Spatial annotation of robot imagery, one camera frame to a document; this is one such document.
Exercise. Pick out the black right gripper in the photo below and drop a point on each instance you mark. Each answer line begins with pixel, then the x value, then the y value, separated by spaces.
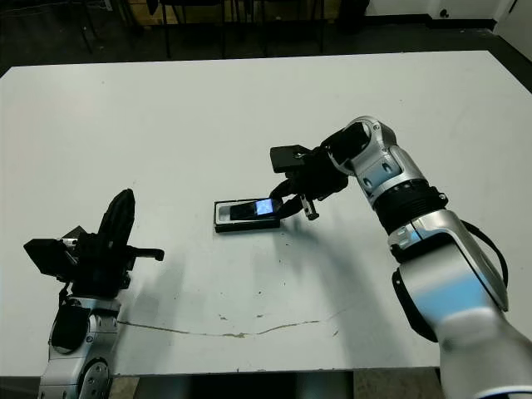
pixel 318 174

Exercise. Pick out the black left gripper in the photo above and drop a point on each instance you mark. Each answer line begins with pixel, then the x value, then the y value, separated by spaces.
pixel 104 270

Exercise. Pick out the slim black camera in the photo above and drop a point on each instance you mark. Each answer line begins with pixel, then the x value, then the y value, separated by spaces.
pixel 245 212

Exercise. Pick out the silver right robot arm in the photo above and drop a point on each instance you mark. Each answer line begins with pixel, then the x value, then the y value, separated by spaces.
pixel 386 166

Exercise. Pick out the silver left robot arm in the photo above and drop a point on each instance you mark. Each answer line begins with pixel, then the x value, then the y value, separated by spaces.
pixel 70 370

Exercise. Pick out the black box base white insert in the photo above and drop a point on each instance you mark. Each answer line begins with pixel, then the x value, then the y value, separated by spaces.
pixel 249 228

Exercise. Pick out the black waste bin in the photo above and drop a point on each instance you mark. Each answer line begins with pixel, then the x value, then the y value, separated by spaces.
pixel 354 16

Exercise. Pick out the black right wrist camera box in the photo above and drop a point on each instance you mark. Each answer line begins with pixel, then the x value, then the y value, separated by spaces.
pixel 287 158

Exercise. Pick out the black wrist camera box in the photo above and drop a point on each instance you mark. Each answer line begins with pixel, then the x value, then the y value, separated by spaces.
pixel 287 158
pixel 47 255

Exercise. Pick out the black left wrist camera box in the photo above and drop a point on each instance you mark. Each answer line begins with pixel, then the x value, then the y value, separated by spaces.
pixel 47 255

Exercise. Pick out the small black wall knob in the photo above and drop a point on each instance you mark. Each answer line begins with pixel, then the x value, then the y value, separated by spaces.
pixel 445 13

